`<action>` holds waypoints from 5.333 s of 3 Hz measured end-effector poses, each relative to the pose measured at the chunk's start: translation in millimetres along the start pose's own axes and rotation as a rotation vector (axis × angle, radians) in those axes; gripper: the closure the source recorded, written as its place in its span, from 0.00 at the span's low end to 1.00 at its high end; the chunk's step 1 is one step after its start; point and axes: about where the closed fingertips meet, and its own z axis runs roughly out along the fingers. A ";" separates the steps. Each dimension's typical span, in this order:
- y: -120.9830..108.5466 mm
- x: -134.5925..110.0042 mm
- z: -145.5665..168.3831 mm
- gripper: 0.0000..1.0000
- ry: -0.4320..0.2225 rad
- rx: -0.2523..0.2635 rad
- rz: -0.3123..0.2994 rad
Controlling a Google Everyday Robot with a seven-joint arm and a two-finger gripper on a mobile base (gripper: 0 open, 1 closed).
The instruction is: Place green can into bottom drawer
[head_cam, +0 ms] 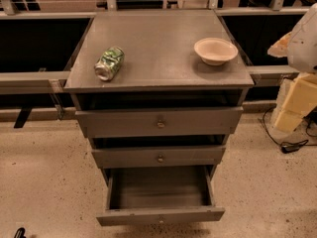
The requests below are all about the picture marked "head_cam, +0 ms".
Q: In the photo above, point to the grey drawer cabinet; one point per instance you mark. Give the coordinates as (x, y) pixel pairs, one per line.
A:
(144, 97)

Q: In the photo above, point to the black object on floor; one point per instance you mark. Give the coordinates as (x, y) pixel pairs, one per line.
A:
(20, 233)

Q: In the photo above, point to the grey middle drawer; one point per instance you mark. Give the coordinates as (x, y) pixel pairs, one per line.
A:
(158, 156)

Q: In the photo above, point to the green crushed soda can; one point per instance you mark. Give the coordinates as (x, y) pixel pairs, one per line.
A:
(109, 63)

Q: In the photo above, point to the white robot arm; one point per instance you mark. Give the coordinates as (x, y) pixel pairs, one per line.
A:
(300, 45)

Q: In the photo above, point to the white bowl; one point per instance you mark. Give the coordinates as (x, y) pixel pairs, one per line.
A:
(215, 51)

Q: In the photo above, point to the grey open bottom drawer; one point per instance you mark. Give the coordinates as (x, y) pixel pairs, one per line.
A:
(161, 195)

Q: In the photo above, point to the grey metal rail frame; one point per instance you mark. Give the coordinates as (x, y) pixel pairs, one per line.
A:
(33, 78)

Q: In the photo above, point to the grey top drawer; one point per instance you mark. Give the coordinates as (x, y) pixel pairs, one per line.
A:
(159, 122)

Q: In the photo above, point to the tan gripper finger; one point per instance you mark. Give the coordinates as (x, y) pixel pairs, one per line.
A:
(279, 48)

